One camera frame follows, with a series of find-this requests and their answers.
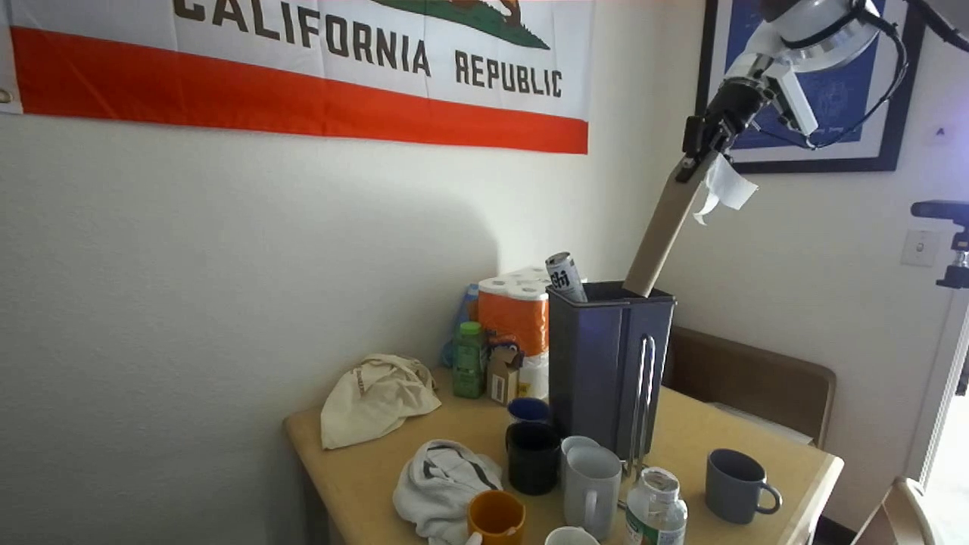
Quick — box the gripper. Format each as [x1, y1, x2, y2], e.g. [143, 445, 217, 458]
[675, 77, 770, 185]

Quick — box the cardboard paper towel core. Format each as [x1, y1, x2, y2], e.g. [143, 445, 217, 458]
[622, 151, 759, 298]

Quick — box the metal paper towel stand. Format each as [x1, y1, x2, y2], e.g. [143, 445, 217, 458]
[619, 335, 659, 506]

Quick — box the white crumpled towel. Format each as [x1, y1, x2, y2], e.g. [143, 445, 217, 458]
[392, 439, 504, 545]

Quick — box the framed blue picture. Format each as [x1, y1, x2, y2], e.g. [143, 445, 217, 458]
[694, 0, 927, 175]

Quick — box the silver drink can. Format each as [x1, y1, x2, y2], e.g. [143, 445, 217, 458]
[545, 252, 589, 304]

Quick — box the brown wooden chair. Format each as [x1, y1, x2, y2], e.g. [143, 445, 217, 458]
[663, 325, 838, 448]

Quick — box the orange pack of paper rolls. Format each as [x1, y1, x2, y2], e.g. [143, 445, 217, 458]
[478, 266, 552, 403]

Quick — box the dark grey trash bin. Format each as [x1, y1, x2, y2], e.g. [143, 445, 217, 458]
[546, 281, 678, 459]

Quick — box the small cardboard box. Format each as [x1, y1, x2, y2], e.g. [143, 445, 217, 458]
[486, 346, 524, 407]

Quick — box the dark blue mug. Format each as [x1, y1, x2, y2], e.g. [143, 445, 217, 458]
[506, 397, 553, 425]

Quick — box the green plastic bottle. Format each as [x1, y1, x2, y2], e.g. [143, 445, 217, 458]
[452, 321, 486, 400]

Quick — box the tall white mug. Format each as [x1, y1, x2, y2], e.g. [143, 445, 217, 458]
[560, 435, 600, 489]
[564, 446, 624, 542]

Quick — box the grey blue mug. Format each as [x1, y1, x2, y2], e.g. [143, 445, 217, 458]
[705, 448, 784, 525]

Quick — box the black mug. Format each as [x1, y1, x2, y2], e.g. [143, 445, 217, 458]
[505, 420, 562, 497]

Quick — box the clear bottle with white cap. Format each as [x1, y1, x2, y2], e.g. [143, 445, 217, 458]
[625, 466, 689, 545]

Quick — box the white and red flag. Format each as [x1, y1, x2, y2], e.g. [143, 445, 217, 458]
[0, 0, 596, 156]

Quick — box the beige cloth bag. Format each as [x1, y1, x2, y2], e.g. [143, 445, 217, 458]
[319, 353, 443, 451]

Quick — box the light wooden chair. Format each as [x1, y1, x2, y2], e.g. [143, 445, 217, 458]
[851, 476, 949, 545]

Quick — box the orange mug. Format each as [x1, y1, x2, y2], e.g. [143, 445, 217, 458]
[465, 490, 527, 545]

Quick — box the white wall switch plate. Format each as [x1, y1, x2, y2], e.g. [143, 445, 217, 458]
[900, 229, 943, 268]

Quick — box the camera on mount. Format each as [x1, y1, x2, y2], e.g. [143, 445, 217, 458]
[910, 198, 969, 291]

